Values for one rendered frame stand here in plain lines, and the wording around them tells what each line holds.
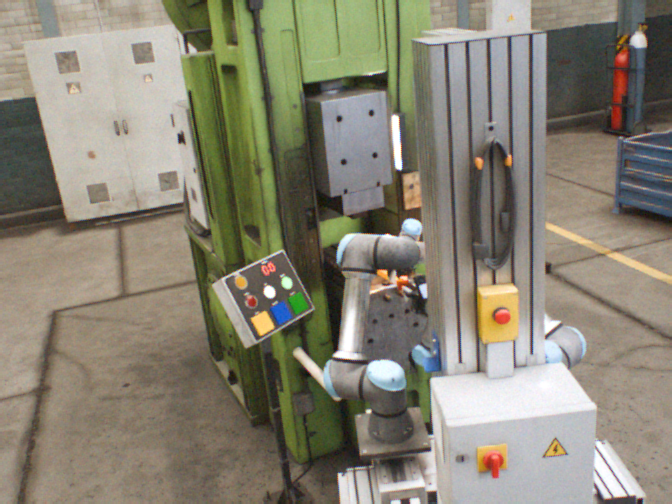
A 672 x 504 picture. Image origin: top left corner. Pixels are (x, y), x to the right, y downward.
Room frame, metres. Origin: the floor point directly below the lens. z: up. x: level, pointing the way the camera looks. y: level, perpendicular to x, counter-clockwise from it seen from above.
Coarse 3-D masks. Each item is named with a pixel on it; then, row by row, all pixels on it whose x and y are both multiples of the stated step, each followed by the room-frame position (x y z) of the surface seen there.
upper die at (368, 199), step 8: (320, 192) 2.97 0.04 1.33; (344, 192) 2.79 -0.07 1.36; (352, 192) 2.77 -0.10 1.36; (360, 192) 2.78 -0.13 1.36; (368, 192) 2.80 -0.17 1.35; (376, 192) 2.81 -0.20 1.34; (320, 200) 2.98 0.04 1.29; (328, 200) 2.89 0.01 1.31; (336, 200) 2.81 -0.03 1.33; (344, 200) 2.75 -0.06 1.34; (352, 200) 2.77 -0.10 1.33; (360, 200) 2.78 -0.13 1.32; (368, 200) 2.80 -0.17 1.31; (376, 200) 2.81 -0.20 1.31; (336, 208) 2.82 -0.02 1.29; (344, 208) 2.75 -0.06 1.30; (352, 208) 2.77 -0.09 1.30; (360, 208) 2.78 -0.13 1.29; (368, 208) 2.80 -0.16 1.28
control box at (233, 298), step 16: (272, 256) 2.55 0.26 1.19; (240, 272) 2.42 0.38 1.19; (256, 272) 2.46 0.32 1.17; (272, 272) 2.50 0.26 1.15; (288, 272) 2.55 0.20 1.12; (224, 288) 2.35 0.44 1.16; (240, 288) 2.37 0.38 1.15; (256, 288) 2.42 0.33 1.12; (288, 288) 2.50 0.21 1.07; (224, 304) 2.36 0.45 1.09; (240, 304) 2.33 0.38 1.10; (256, 304) 2.37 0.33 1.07; (272, 304) 2.41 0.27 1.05; (288, 304) 2.45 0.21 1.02; (240, 320) 2.31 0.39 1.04; (272, 320) 2.37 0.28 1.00; (288, 320) 2.41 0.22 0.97; (240, 336) 2.32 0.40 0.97; (256, 336) 2.28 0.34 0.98
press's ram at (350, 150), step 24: (312, 96) 2.94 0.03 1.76; (336, 96) 2.85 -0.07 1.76; (360, 96) 2.80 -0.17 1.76; (384, 96) 2.84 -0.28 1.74; (312, 120) 2.83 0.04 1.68; (336, 120) 2.76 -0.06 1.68; (360, 120) 2.80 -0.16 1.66; (384, 120) 2.84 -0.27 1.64; (312, 144) 2.86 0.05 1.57; (336, 144) 2.75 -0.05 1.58; (360, 144) 2.79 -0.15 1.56; (384, 144) 2.84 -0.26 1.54; (336, 168) 2.75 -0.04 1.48; (360, 168) 2.79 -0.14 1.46; (384, 168) 2.83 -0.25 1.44; (336, 192) 2.74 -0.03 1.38
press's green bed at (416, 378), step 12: (408, 372) 2.79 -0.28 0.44; (420, 372) 2.81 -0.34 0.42; (408, 384) 2.78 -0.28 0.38; (420, 384) 2.82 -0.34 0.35; (408, 396) 2.84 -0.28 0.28; (420, 396) 2.81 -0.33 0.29; (348, 408) 2.86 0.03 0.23; (360, 408) 2.73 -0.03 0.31; (420, 408) 2.81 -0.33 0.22; (348, 420) 2.88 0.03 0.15; (348, 432) 2.89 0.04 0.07
